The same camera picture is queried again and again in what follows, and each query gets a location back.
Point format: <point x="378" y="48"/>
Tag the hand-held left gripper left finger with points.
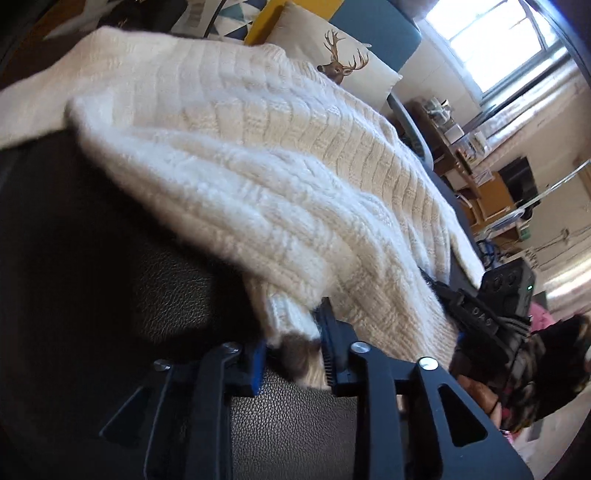
<point x="256" y="369"/>

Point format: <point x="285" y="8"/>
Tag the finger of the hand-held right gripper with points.
<point x="441" y="295"/>

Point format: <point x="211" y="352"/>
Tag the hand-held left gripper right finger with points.
<point x="330" y="350"/>

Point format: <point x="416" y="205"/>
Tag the cream knit sweater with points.
<point x="258" y="175"/>

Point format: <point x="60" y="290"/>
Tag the person's right forearm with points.
<point x="554" y="369"/>

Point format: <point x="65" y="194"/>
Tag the person's right hand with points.
<point x="482" y="399"/>

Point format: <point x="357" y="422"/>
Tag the wooden side desk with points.
<point x="489" y="194"/>

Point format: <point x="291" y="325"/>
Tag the black television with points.
<point x="517" y="184"/>

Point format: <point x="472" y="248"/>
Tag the white canister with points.
<point x="455" y="134"/>

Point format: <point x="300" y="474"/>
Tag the window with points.
<point x="494" y="41"/>

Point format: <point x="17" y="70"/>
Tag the deer print cushion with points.
<point x="323" y="50"/>

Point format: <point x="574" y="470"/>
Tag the grey yellow blue sofa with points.
<point x="378" y="27"/>

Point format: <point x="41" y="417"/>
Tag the triangle print cushion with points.
<point x="231" y="16"/>

